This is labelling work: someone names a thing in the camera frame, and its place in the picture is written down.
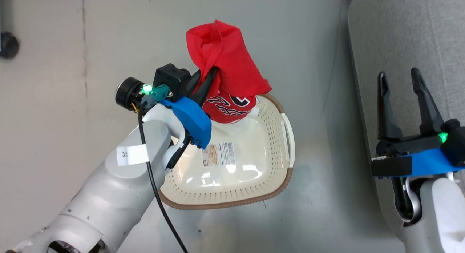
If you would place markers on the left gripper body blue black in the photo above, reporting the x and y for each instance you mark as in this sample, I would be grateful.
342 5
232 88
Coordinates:
190 120

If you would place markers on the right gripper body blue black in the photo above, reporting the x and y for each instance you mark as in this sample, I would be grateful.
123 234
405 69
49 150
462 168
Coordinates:
417 162

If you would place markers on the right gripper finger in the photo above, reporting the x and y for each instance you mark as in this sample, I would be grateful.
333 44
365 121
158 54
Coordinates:
387 115
427 104

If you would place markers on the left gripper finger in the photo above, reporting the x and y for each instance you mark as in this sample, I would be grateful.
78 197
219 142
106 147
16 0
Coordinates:
193 85
205 87

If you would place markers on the red jersey garment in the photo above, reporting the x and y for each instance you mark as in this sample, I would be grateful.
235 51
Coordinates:
232 64

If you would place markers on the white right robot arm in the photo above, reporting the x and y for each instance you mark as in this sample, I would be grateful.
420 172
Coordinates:
443 216

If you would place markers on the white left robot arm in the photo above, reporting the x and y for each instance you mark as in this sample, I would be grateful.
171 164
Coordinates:
109 187

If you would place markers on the grey fabric sofa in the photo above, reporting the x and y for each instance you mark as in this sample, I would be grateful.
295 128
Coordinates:
399 38

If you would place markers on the paper label in basket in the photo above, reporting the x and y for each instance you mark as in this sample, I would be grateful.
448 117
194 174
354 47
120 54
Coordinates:
218 155

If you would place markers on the cream perforated laundry basket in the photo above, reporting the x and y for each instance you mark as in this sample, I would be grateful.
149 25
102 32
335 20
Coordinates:
254 155

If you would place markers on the black caster wheel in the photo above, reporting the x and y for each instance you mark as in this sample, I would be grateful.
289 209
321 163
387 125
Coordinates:
8 45

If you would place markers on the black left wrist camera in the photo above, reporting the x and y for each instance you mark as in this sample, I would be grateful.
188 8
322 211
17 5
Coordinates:
170 78

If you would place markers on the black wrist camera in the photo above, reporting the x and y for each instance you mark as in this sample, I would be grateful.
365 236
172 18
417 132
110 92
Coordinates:
456 140
170 78

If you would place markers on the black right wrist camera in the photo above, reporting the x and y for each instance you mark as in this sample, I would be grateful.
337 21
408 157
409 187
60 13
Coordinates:
456 140

